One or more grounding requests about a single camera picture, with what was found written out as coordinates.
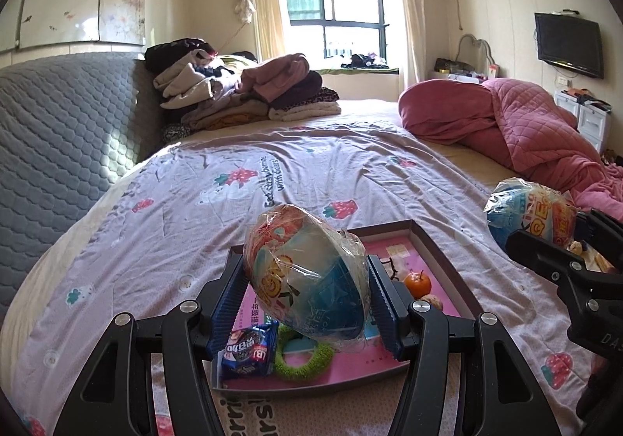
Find blue surprise egg toy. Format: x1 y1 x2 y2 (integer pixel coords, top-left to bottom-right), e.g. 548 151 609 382
484 177 577 250

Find walnut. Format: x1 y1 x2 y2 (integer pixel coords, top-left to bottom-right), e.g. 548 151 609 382
421 293 443 311

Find blue oreo cookie packet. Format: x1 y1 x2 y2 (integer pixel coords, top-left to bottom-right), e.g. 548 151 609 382
221 322 279 381

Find orange tangerine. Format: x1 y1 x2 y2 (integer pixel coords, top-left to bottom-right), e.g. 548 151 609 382
403 270 432 300

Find green fuzzy ring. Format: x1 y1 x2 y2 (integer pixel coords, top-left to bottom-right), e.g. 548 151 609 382
273 324 336 382

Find red blue surprise egg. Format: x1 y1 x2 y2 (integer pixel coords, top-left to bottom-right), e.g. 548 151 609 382
243 204 371 347

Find white drawstring cloth bag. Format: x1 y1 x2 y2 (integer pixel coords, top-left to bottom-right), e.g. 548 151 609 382
380 257 408 281

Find small toy figure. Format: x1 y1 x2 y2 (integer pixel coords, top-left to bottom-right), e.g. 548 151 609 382
568 241 617 274

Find pink quilted blanket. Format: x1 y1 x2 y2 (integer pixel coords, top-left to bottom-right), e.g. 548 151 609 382
398 78 622 221

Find white drawer cabinet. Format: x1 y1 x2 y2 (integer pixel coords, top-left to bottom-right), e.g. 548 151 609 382
553 91 611 153

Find pink strawberry bed sheet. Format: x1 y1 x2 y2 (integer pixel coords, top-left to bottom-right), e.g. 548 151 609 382
1 120 591 435

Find black flat tv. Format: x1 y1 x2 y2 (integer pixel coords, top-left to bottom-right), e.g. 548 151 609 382
534 13 604 79

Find cream curtain right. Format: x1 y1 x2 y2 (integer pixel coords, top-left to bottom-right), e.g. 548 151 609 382
400 0 427 88

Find grey quilted headboard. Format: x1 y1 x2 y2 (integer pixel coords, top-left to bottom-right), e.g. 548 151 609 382
0 52 164 311

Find clothes on window sill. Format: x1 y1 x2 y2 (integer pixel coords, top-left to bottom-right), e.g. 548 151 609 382
341 53 389 70

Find pile of folded clothes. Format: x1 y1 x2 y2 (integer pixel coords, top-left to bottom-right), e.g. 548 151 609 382
145 38 341 138

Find window with dark frame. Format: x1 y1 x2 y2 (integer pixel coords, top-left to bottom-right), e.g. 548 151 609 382
286 0 389 65

